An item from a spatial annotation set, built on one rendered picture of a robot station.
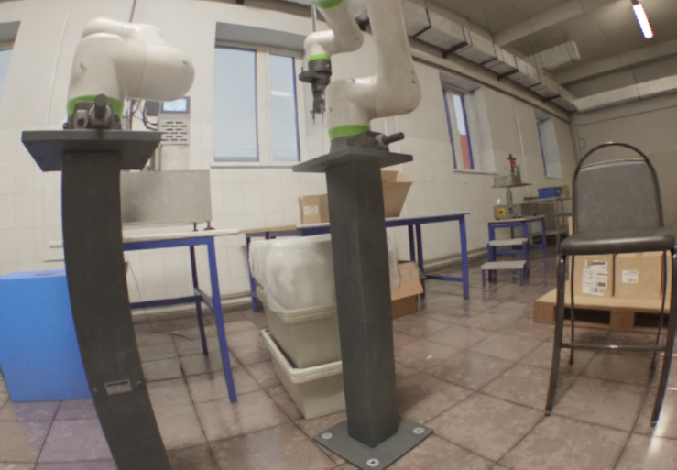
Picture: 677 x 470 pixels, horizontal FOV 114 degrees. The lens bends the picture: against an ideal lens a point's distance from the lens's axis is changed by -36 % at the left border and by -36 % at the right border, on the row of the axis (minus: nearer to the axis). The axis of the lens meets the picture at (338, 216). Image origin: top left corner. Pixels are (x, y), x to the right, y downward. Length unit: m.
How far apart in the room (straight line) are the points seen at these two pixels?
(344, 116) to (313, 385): 0.92
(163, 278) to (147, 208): 1.72
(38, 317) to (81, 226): 1.15
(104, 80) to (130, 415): 0.65
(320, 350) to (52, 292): 1.22
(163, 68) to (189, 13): 3.19
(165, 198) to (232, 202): 1.79
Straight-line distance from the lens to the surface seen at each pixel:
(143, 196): 1.52
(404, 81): 0.98
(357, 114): 0.99
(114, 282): 0.67
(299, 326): 1.18
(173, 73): 0.78
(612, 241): 1.12
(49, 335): 1.78
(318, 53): 1.34
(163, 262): 3.16
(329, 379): 1.29
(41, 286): 1.74
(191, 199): 1.53
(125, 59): 0.76
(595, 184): 1.52
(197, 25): 3.87
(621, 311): 2.11
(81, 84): 0.73
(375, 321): 0.98
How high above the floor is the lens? 0.73
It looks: 1 degrees up
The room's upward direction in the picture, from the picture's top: 5 degrees counter-clockwise
